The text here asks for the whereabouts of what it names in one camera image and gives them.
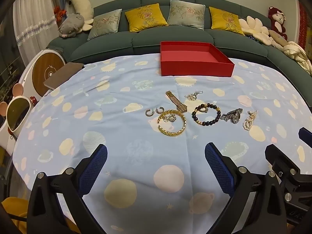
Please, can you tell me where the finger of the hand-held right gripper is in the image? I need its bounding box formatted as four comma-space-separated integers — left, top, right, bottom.
298, 127, 312, 149
265, 144, 312, 195

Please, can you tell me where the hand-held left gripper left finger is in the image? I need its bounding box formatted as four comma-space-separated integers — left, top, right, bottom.
26, 144, 108, 234

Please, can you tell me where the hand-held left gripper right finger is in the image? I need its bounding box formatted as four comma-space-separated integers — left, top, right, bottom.
204, 142, 287, 234

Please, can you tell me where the white pearl bracelet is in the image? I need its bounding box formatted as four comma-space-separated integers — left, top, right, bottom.
242, 111, 258, 131

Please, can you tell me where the dark beaded bracelet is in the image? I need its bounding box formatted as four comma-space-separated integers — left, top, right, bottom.
192, 103, 221, 127

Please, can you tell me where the silver wristwatch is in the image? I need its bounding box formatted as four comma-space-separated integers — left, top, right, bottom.
221, 108, 243, 124

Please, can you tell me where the gold bangle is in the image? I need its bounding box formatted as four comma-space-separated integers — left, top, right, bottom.
157, 110, 186, 136

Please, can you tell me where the silver dangle earring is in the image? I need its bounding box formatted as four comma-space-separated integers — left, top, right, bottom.
184, 90, 204, 102

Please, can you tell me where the gold watch band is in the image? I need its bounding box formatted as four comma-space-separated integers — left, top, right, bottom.
166, 91, 188, 113

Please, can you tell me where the red cardboard box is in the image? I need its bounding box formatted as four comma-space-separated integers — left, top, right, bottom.
160, 41, 235, 78

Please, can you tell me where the blue planet print tablecloth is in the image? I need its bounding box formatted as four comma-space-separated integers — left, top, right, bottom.
11, 54, 312, 234

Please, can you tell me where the cream quilt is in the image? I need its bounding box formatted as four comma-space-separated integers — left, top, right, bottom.
280, 41, 312, 76

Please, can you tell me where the yellow stool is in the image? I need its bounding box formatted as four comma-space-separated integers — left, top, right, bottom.
1, 196, 30, 234

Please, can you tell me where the white mouse-eared mirror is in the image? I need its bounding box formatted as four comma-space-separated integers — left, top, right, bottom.
0, 84, 33, 149

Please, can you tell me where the white appliance with wooden disc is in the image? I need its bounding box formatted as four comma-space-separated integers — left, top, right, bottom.
24, 49, 65, 100

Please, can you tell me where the cream flower cushion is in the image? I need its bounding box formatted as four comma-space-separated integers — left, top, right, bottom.
239, 16, 273, 46

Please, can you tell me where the red monkey plush toy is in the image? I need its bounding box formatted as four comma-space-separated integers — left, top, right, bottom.
268, 6, 288, 41

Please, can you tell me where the dark green sofa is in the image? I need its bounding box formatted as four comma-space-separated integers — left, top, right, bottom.
46, 0, 312, 108

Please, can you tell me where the yellow embroidered cushion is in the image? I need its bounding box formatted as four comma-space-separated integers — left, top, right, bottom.
125, 4, 168, 33
209, 6, 245, 36

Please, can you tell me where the grey-blue embroidered cushion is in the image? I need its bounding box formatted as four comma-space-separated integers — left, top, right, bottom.
167, 0, 206, 30
87, 9, 122, 41

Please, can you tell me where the grey pig plush toy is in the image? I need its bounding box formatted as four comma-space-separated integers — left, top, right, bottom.
58, 13, 86, 39

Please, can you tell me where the white sheer curtain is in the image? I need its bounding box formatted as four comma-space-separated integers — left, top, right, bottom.
12, 0, 64, 66

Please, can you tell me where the red ribbon bow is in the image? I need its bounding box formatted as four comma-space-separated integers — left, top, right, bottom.
54, 6, 67, 20

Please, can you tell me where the white cow plush toy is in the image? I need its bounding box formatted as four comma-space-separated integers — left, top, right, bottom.
66, 0, 94, 31

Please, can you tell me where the red wall hanging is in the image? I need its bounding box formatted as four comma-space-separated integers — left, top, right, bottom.
299, 2, 309, 51

